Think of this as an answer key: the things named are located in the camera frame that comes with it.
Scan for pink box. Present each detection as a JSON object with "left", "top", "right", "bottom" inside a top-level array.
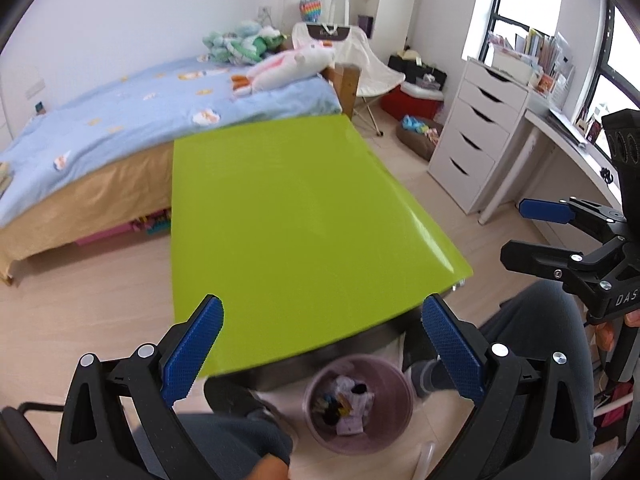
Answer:
[{"left": 75, "top": 224, "right": 133, "bottom": 247}]

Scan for row of books and papers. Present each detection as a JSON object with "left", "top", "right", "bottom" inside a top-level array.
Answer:
[{"left": 487, "top": 27, "right": 576, "bottom": 106}]

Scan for teal plush toy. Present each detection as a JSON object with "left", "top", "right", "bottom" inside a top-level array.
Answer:
[{"left": 202, "top": 20, "right": 261, "bottom": 63}]

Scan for person's left leg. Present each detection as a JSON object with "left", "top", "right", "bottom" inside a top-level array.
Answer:
[{"left": 175, "top": 375, "right": 296, "bottom": 480}]

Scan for white pink plush toy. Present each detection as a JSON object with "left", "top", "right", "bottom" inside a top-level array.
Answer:
[{"left": 231, "top": 40, "right": 337, "bottom": 98}]

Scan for black framed window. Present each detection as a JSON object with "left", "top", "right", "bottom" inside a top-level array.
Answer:
[{"left": 477, "top": 0, "right": 640, "bottom": 126}]

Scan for black bag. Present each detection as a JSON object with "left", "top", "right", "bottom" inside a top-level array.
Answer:
[{"left": 389, "top": 52, "right": 447, "bottom": 92}]

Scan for white desk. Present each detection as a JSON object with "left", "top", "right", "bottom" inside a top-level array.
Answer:
[{"left": 477, "top": 107, "right": 626, "bottom": 226}]

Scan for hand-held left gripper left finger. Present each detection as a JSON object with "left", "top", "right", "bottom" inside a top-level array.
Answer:
[{"left": 56, "top": 294, "right": 224, "bottom": 480}]

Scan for red storage box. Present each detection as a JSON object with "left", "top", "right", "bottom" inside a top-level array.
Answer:
[{"left": 380, "top": 85, "right": 445, "bottom": 122}]

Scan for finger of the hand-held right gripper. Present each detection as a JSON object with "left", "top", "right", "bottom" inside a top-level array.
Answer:
[
  {"left": 500, "top": 239, "right": 626, "bottom": 306},
  {"left": 518, "top": 197, "right": 627, "bottom": 242}
]

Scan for clear plastic container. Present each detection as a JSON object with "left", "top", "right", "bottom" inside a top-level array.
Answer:
[{"left": 417, "top": 440, "right": 441, "bottom": 480}]

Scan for green striped plush toy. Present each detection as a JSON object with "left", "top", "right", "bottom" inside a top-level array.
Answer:
[{"left": 227, "top": 27, "right": 286, "bottom": 66}]

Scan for black office chair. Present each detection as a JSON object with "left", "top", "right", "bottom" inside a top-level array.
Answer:
[{"left": 0, "top": 400, "right": 66, "bottom": 480}]

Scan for blue printed blanket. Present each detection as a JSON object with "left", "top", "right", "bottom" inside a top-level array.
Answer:
[{"left": 0, "top": 55, "right": 343, "bottom": 228}]

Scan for colourful building blocks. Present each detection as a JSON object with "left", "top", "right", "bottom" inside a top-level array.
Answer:
[{"left": 129, "top": 212, "right": 172, "bottom": 235}]

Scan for white bookshelf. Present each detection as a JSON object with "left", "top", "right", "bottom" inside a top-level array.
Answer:
[{"left": 330, "top": 0, "right": 418, "bottom": 61}]

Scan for person's right hand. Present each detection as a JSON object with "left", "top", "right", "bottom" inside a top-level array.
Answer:
[{"left": 597, "top": 309, "right": 640, "bottom": 352}]

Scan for beige bed skirt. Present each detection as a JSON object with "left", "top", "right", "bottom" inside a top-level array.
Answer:
[{"left": 0, "top": 142, "right": 173, "bottom": 273}]

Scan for brown basket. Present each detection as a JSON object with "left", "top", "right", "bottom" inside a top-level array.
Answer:
[{"left": 396, "top": 115, "right": 443, "bottom": 161}]

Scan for white drawer cabinet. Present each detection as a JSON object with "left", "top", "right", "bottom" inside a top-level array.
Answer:
[{"left": 427, "top": 57, "right": 533, "bottom": 216}]

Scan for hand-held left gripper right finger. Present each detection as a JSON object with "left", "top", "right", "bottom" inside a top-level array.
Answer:
[{"left": 421, "top": 294, "right": 596, "bottom": 480}]

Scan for wooden bed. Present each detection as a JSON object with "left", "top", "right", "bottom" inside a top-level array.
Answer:
[{"left": 0, "top": 55, "right": 361, "bottom": 281}]

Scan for pink trash bin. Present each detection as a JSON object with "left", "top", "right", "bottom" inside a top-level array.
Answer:
[{"left": 303, "top": 354, "right": 415, "bottom": 456}]

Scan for white sock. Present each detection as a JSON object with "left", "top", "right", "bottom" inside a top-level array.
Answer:
[{"left": 340, "top": 377, "right": 376, "bottom": 418}]

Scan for white folding chair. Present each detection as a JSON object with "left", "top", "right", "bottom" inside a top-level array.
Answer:
[{"left": 291, "top": 21, "right": 407, "bottom": 137}]

